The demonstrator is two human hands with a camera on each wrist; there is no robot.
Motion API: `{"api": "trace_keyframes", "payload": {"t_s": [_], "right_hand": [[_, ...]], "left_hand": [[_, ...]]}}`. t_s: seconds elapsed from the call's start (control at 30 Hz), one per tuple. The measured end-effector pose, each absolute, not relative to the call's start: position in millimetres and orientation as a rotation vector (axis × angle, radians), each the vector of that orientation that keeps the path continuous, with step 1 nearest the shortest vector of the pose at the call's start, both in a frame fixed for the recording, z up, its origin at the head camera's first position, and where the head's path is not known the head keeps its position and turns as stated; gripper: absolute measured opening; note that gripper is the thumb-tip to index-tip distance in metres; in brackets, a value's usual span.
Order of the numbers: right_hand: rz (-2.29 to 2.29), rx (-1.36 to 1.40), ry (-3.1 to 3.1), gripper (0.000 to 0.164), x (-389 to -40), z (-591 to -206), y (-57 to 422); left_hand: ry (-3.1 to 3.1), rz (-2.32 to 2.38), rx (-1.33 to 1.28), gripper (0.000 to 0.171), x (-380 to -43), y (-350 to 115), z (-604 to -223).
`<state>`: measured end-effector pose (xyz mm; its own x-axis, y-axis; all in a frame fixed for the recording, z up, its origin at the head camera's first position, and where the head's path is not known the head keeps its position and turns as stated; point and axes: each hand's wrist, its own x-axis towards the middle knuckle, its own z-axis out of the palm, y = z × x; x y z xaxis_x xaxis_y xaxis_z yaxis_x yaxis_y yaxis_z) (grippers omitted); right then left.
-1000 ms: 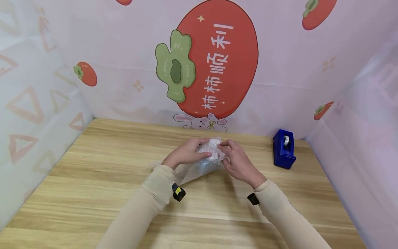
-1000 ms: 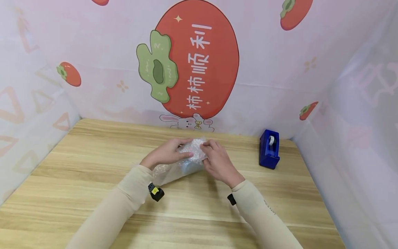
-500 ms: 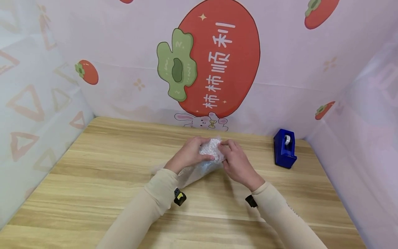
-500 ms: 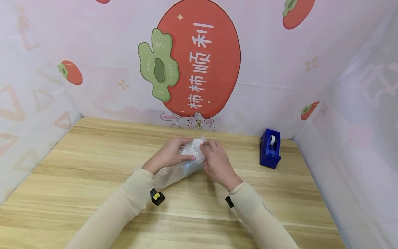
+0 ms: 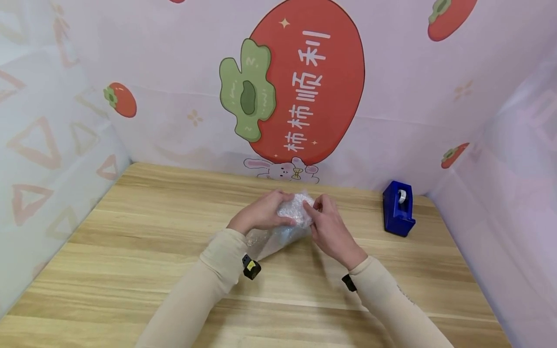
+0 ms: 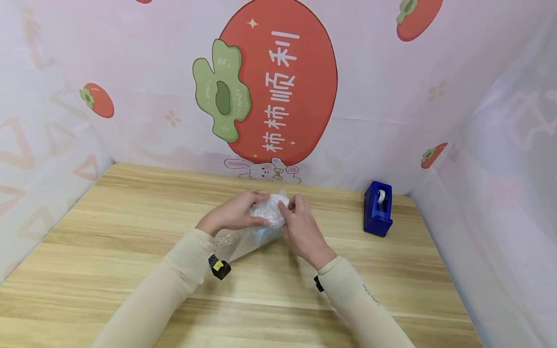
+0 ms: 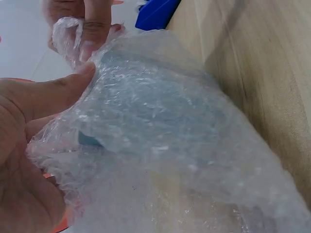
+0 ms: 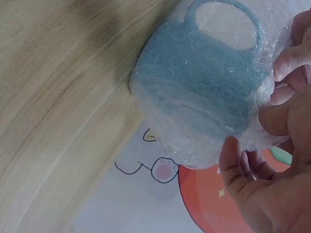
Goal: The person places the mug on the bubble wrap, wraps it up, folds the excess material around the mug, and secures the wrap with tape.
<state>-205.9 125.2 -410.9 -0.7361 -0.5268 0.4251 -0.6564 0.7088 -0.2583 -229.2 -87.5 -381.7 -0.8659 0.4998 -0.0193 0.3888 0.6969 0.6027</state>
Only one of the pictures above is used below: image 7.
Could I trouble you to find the person's right hand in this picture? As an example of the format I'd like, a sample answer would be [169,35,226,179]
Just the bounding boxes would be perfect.
[41,0,126,62]

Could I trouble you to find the person's left hand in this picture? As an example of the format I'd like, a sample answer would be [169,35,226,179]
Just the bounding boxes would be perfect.
[0,62,97,233]

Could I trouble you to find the clear plastic bag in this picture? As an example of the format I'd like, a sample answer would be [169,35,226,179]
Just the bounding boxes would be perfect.
[25,16,311,233]

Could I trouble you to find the blue plastic box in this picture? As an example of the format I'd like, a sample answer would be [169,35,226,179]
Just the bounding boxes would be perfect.
[135,0,182,31]

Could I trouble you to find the blue block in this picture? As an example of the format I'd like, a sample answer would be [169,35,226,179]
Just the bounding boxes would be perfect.
[77,50,221,149]

